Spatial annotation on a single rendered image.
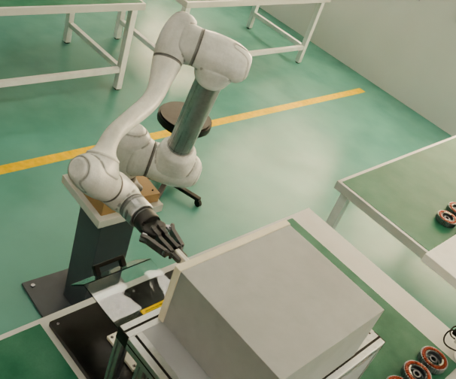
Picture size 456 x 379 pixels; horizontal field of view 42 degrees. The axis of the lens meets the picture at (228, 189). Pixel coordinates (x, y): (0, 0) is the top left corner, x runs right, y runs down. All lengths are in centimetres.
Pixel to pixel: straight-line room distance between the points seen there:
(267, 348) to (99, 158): 73
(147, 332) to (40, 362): 47
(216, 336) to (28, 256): 197
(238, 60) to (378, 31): 473
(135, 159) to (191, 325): 102
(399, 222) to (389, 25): 374
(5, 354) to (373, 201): 199
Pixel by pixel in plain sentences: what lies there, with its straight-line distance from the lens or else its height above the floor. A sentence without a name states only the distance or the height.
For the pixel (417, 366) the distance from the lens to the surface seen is 243.
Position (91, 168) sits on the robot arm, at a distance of 171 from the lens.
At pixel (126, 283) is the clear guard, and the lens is 180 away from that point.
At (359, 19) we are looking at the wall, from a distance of 680.
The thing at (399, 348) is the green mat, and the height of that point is 75.
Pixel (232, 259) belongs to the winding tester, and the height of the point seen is 132.
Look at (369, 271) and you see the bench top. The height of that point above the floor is 75.
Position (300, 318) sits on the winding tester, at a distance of 153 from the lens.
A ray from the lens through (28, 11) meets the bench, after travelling 411.
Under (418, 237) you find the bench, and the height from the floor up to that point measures 75.
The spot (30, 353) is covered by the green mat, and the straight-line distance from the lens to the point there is 200.
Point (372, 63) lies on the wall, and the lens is 673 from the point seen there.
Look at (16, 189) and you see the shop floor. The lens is 372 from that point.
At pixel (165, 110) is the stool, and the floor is 56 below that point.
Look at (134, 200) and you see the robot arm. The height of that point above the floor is 122.
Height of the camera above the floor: 237
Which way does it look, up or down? 35 degrees down
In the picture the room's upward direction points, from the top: 20 degrees clockwise
